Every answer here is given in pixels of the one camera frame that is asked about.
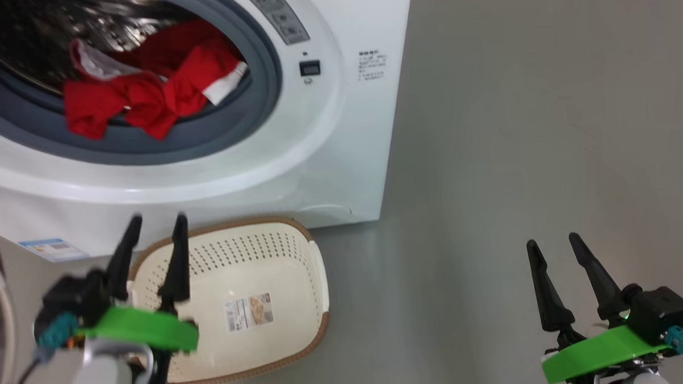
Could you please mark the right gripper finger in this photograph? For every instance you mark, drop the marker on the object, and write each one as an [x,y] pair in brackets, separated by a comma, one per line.
[550,304]
[603,291]

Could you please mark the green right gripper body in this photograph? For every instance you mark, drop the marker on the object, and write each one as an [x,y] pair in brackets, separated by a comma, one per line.
[597,353]

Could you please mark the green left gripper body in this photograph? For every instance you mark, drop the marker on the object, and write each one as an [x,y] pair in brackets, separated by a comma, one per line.
[142,329]

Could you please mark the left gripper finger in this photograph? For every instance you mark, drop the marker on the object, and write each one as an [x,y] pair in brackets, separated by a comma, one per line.
[178,277]
[122,268]

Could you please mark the red cloth garment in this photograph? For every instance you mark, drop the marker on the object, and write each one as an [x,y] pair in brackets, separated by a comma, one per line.
[145,96]

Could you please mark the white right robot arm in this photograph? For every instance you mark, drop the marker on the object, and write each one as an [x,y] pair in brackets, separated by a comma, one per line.
[638,380]

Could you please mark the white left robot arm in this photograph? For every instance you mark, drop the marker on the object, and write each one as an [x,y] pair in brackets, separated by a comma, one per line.
[103,376]

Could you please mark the printed food package label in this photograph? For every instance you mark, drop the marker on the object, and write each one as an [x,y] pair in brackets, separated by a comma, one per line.
[249,312]

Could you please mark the cream perforated laundry basket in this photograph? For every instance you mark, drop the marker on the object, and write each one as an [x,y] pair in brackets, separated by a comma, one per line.
[264,257]

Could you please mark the white front-load washing machine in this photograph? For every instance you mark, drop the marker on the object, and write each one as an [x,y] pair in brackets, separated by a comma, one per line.
[345,129]

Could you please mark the stainless steel washing machine drum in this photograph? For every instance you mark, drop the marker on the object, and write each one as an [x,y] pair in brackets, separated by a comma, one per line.
[40,37]

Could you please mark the black door lock socket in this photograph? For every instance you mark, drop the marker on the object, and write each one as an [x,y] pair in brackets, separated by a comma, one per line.
[310,67]

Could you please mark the blue energy label sticker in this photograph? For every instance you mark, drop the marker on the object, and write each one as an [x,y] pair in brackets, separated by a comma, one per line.
[54,249]

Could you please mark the round filter cover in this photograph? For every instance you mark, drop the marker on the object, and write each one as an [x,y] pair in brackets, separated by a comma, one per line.
[325,211]

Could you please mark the grey warning sticker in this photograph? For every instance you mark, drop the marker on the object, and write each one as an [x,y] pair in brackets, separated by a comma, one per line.
[278,15]

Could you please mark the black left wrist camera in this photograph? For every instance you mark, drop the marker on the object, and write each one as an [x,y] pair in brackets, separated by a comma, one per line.
[72,295]

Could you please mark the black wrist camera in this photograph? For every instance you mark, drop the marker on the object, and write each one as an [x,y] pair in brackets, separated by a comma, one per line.
[72,295]
[658,311]

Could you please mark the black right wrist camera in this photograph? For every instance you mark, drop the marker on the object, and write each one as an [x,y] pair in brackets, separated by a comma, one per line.
[658,311]

